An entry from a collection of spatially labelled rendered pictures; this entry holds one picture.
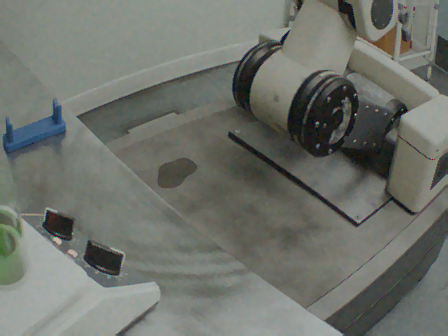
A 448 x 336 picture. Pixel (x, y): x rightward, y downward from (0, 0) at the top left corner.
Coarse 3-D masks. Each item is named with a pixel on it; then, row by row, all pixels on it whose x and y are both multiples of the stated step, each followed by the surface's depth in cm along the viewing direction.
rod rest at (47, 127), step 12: (60, 108) 67; (48, 120) 69; (60, 120) 68; (12, 132) 63; (24, 132) 66; (36, 132) 66; (48, 132) 67; (60, 132) 68; (12, 144) 64; (24, 144) 65
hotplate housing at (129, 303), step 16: (96, 288) 40; (112, 288) 41; (128, 288) 43; (144, 288) 45; (80, 304) 38; (96, 304) 39; (112, 304) 41; (128, 304) 43; (144, 304) 45; (64, 320) 36; (80, 320) 37; (96, 320) 39; (112, 320) 42; (128, 320) 44
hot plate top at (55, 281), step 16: (32, 240) 40; (32, 256) 39; (48, 256) 39; (64, 256) 39; (32, 272) 37; (48, 272) 38; (64, 272) 38; (80, 272) 38; (16, 288) 35; (32, 288) 36; (48, 288) 36; (64, 288) 37; (80, 288) 37; (0, 304) 33; (16, 304) 34; (32, 304) 34; (48, 304) 35; (64, 304) 36; (0, 320) 32; (16, 320) 33; (32, 320) 33; (48, 320) 34
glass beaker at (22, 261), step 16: (0, 160) 35; (0, 176) 36; (16, 176) 33; (0, 192) 36; (16, 192) 32; (0, 208) 31; (16, 208) 33; (0, 224) 32; (16, 224) 33; (0, 240) 32; (16, 240) 34; (0, 256) 33; (16, 256) 34; (0, 272) 33; (16, 272) 34; (0, 288) 34
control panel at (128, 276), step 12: (24, 216) 46; (36, 216) 48; (36, 228) 45; (48, 240) 44; (72, 240) 47; (84, 240) 49; (84, 252) 46; (84, 264) 43; (96, 276) 42; (108, 276) 43; (120, 276) 45; (132, 276) 46; (144, 276) 47
